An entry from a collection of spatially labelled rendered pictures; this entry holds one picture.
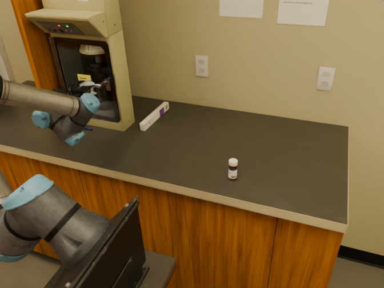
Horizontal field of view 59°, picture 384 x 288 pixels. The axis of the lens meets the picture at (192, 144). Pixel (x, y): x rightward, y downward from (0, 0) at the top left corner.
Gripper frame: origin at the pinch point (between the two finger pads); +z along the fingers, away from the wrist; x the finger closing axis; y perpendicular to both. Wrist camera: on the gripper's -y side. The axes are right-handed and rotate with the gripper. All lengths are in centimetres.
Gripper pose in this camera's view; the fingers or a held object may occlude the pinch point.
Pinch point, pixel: (90, 84)
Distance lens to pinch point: 164.0
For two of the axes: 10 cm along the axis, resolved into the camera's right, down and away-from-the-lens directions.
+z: 3.6, -5.1, 7.8
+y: 9.3, 1.5, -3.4
